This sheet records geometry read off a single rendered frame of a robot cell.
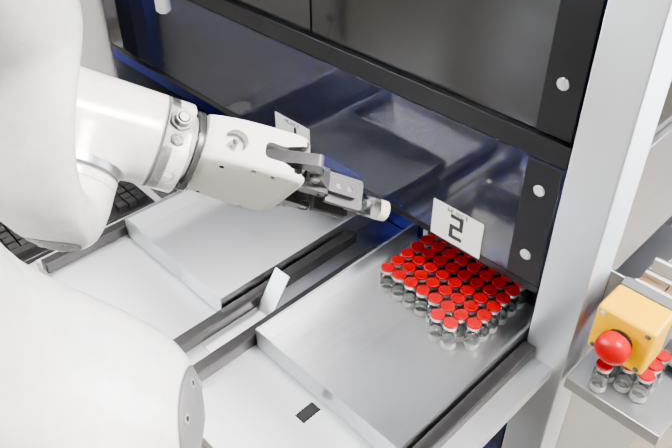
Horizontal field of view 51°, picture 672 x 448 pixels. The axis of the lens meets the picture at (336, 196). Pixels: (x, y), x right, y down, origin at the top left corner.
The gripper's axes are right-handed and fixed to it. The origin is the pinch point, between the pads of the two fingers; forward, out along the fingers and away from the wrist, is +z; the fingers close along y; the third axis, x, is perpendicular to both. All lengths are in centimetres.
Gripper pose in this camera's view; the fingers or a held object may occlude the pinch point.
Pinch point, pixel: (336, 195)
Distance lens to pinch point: 69.7
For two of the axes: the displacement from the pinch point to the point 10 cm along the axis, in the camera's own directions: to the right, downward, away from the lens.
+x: -1.0, 9.1, -4.0
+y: -4.7, 3.1, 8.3
